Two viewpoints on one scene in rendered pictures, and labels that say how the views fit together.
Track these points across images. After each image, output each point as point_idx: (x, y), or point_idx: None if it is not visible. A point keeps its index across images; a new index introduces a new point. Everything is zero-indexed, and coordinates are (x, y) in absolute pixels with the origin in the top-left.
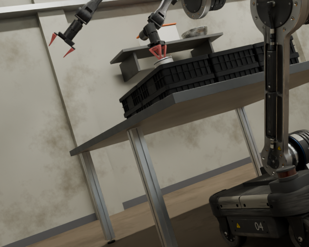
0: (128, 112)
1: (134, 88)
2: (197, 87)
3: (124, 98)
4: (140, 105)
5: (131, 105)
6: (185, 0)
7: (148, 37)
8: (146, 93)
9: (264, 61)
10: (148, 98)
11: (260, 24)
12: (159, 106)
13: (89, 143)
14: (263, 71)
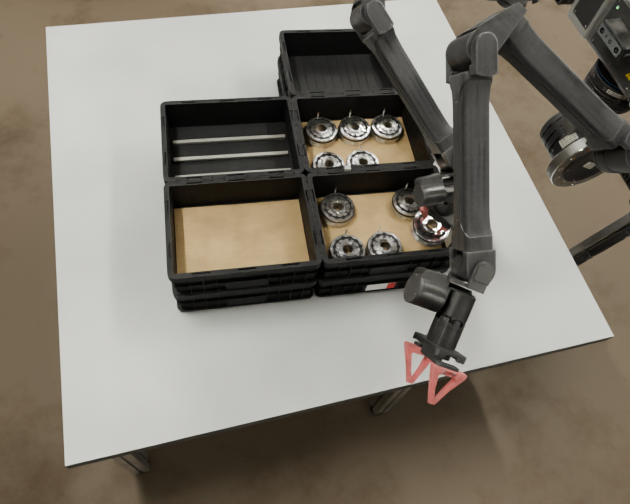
0: (220, 294)
1: (308, 268)
2: (595, 301)
3: (224, 277)
4: (309, 285)
5: (248, 284)
6: (573, 166)
7: (451, 207)
8: (352, 271)
9: (608, 235)
10: (361, 278)
11: None
12: (576, 346)
13: (256, 422)
14: (548, 212)
